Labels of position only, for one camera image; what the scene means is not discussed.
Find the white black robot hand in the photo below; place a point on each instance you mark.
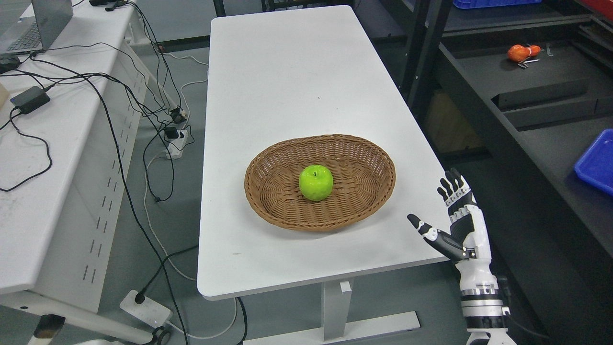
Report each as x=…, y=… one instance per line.
x=466, y=244

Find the green apple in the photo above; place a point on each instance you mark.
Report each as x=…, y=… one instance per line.
x=315, y=182

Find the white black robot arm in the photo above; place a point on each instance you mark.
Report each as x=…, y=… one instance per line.
x=486, y=313

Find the blue plastic tray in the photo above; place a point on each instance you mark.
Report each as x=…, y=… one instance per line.
x=595, y=166

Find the brown wicker basket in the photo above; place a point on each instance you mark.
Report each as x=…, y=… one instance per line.
x=363, y=173

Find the orange toy fruit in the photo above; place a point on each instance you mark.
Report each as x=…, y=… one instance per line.
x=519, y=53

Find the white standing desk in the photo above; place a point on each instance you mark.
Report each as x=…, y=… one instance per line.
x=284, y=75

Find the white power strip with plugs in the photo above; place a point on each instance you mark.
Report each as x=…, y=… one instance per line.
x=176, y=141

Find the white power strip on floor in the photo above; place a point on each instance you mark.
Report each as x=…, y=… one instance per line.
x=147, y=310

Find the white side desk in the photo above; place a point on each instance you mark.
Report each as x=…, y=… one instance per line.
x=63, y=181

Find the black power adapter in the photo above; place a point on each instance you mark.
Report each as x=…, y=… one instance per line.
x=30, y=99

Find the grey laptop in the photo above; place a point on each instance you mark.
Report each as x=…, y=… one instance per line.
x=37, y=33

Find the black computer mouse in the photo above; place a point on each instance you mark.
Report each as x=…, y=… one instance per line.
x=9, y=64

